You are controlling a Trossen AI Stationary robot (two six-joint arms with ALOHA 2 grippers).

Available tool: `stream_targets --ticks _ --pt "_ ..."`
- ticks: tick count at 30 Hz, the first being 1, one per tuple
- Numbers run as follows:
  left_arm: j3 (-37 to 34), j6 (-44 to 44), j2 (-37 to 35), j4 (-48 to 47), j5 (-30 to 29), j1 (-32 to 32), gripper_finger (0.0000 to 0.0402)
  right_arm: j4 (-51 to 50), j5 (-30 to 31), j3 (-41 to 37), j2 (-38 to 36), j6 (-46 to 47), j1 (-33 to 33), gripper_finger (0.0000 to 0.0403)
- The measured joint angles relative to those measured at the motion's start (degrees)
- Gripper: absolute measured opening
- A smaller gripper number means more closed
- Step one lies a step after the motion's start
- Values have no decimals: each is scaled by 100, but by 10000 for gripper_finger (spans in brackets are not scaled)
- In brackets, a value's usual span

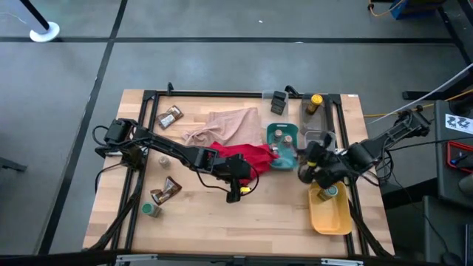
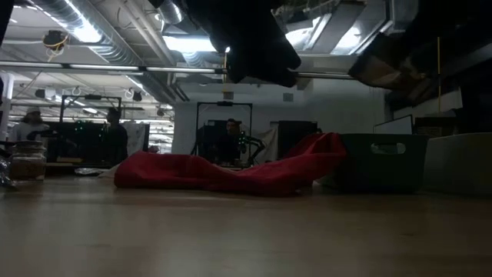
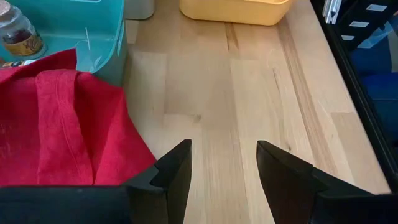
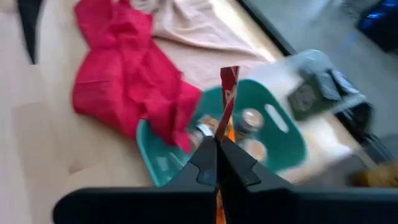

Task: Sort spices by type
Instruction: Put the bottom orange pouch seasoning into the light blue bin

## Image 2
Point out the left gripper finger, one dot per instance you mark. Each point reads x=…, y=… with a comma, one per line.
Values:
x=286, y=54
x=257, y=67

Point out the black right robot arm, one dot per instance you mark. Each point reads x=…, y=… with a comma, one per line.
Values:
x=453, y=19

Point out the ceiling light panel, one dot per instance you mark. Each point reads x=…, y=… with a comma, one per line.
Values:
x=188, y=44

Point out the white panel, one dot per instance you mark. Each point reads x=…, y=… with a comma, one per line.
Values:
x=396, y=126

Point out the person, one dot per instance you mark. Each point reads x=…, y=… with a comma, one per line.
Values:
x=30, y=127
x=230, y=142
x=115, y=142

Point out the dark storage box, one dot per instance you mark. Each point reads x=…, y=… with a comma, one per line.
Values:
x=438, y=125

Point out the black cabinet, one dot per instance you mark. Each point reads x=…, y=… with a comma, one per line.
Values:
x=296, y=138

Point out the teal plastic bin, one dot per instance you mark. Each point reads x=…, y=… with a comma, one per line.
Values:
x=384, y=173

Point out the red cloth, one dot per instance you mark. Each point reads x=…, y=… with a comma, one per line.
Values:
x=192, y=173

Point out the pale grey plastic bin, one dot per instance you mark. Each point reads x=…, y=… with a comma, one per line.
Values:
x=461, y=165

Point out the long white ceiling pipe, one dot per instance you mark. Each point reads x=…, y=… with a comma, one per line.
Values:
x=104, y=67

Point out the hanging black ceiling device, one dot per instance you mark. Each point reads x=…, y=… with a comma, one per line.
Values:
x=55, y=39

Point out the beige cloth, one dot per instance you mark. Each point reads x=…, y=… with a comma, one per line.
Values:
x=92, y=172

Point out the cork-top glass spice jar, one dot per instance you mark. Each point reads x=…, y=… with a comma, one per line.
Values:
x=27, y=161

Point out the black gantry frame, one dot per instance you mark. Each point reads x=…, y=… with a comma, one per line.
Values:
x=225, y=103
x=90, y=97

